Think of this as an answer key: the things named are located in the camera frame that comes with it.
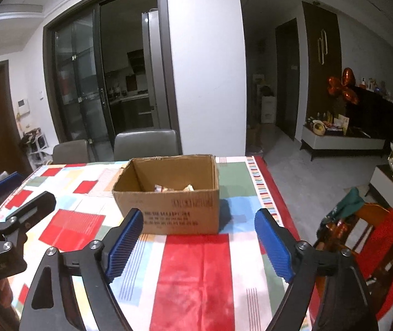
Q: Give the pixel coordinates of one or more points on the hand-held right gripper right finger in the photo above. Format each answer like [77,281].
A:
[274,244]

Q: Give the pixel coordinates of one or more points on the orange foil balloons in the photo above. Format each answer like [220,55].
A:
[343,88]

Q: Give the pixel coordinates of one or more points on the white hallway box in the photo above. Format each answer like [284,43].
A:
[268,108]

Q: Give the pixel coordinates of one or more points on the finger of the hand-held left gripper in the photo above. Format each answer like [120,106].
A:
[34,207]
[6,181]

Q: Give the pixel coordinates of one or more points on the green cloth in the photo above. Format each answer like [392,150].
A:
[350,201]

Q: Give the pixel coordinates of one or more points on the dark framed sliding glass door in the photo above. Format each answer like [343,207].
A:
[75,76]

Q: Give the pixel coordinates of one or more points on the red cloth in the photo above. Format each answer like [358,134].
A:
[389,241]

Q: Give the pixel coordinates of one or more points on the dark sideboard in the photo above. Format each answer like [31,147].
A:
[379,113]

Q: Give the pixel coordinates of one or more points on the white low cabinet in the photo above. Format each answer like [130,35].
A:
[341,143]

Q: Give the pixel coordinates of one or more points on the white wall intercom panel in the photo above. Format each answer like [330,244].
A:
[23,106]

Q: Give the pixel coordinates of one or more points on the group of small candies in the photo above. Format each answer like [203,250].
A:
[162,189]

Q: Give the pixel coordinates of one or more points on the colourful patchwork tablecloth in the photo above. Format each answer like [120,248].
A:
[196,275]

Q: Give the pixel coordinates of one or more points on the white shoe rack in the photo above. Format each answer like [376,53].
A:
[37,148]

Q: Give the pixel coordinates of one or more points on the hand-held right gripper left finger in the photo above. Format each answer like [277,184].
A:
[124,244]

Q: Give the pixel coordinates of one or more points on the narrow grey dining chair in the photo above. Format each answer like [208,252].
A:
[70,151]

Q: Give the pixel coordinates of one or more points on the dark hallway door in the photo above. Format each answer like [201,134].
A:
[288,82]

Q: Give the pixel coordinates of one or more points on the wide grey dining chair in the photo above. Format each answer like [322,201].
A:
[146,144]

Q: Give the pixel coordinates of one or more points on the gift packages on cabinet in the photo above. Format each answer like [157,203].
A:
[324,126]

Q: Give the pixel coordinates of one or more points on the brown wooden door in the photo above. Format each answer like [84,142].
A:
[6,127]

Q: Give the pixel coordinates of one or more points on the brown cardboard box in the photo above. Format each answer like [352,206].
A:
[182,213]

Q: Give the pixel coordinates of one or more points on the tall dark cabinet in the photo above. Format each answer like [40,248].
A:
[320,76]

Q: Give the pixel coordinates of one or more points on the brown wooden chair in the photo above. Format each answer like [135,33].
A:
[351,227]

